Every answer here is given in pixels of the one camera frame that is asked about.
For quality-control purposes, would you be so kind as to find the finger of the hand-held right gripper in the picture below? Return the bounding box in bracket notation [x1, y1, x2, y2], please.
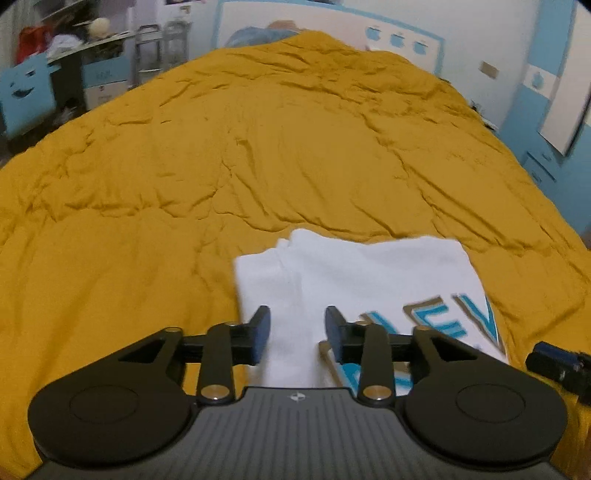
[525, 340, 591, 406]

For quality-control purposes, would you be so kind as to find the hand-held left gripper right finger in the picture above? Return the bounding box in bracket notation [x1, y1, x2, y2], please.
[324, 305, 481, 407]

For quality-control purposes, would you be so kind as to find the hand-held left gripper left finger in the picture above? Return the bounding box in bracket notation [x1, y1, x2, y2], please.
[117, 305, 272, 405]

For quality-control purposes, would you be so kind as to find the white printed t-shirt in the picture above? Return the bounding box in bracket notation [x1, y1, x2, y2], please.
[233, 228, 509, 398]

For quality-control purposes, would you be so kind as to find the yellow blanket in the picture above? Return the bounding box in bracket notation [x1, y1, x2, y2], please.
[0, 30, 591, 480]

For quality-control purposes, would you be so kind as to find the blue and white wardrobe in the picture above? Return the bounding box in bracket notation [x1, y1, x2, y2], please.
[501, 0, 591, 227]

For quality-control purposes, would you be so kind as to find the blue pillow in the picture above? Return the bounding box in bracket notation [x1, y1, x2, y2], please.
[225, 19, 302, 48]

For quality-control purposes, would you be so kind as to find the cluttered desk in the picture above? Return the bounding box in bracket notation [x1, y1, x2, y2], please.
[46, 28, 136, 112]

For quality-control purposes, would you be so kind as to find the blue framed white headboard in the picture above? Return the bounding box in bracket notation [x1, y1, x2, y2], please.
[215, 0, 446, 78]

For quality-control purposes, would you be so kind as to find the blue chair with face cutout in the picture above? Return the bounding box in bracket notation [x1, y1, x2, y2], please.
[0, 52, 59, 140]

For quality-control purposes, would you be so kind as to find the red bag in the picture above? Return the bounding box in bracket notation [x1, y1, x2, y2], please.
[16, 25, 48, 64]

